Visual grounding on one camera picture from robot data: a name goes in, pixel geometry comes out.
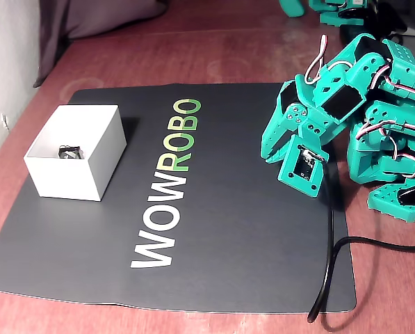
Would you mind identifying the turquoise gripper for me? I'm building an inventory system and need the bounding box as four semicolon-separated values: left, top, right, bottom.
260;74;350;165

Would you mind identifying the small black battery pack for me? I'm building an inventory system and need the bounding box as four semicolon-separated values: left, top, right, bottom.
58;145;86;160

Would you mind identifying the white open cardboard box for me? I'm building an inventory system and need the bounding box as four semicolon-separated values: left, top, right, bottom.
22;104;128;202

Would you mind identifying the black WOWROBO printed mat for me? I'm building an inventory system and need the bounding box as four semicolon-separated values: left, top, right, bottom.
0;82;357;314

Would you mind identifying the grey curtain cloth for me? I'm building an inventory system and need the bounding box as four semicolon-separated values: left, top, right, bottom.
33;0;170;88

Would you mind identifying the turquoise wrist camera module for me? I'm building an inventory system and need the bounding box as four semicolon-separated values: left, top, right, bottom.
276;134;329;198

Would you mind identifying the white red servo cable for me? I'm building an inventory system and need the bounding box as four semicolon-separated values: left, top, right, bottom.
303;33;329;84
368;58;415;105
355;120;415;181

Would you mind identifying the black camera cable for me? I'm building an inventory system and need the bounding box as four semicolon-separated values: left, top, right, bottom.
307;158;415;323

